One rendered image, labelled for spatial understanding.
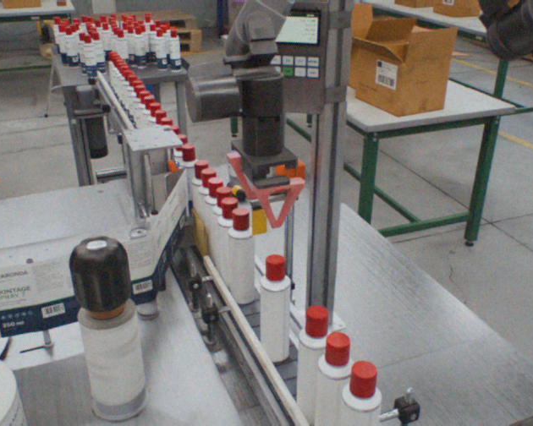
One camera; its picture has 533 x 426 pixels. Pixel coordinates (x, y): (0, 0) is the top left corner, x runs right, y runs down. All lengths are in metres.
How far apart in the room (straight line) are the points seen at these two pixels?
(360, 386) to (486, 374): 0.47
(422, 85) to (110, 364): 2.10
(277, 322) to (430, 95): 1.92
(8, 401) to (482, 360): 0.83
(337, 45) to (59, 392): 0.74
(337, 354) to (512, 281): 2.31
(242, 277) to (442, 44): 1.80
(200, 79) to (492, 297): 2.33
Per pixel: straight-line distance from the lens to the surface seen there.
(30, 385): 1.09
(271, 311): 0.98
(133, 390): 0.96
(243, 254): 1.12
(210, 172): 1.27
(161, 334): 1.13
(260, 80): 0.74
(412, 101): 2.70
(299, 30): 0.96
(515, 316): 2.82
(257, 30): 0.76
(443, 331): 1.25
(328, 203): 1.07
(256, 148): 0.77
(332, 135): 1.02
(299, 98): 0.99
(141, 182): 1.35
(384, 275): 1.40
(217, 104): 0.73
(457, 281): 2.97
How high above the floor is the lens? 1.59
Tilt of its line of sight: 28 degrees down
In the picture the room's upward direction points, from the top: straight up
